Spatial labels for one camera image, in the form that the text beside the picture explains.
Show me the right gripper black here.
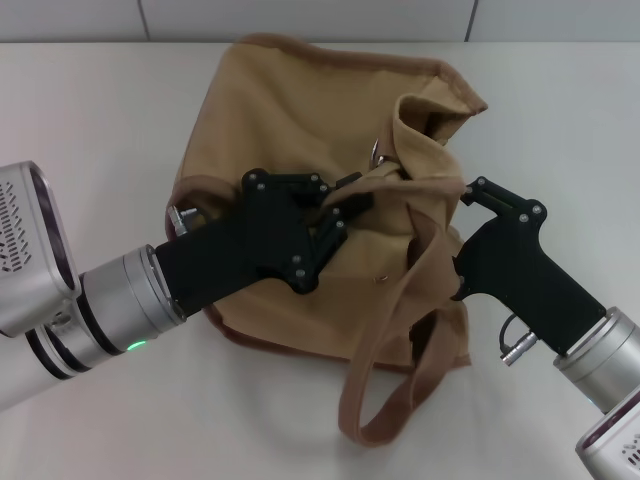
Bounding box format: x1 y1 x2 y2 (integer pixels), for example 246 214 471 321
451 175 610 358

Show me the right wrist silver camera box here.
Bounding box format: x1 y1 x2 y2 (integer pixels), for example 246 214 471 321
574 410 640 480

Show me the silver metal zipper pull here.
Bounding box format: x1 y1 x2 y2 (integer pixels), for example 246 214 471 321
370 137 399 167

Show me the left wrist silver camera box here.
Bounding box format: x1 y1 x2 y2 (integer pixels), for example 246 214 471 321
0 160 81 339

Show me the khaki canvas food bag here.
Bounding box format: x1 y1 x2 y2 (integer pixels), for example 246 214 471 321
164 32 489 447

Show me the left gripper cable with connector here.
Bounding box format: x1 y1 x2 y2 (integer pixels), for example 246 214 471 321
166 203 201 237

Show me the right gripper cable with connector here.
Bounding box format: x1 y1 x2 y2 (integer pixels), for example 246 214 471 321
498 312 539 359

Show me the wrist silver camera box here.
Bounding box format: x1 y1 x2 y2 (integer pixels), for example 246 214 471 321
574 410 640 480
0 160 81 339

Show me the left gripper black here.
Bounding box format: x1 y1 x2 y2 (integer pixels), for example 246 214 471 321
153 169 376 317

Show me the gripper cable with connector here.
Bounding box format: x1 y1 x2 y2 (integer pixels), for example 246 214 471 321
498 312 539 359
166 203 201 237

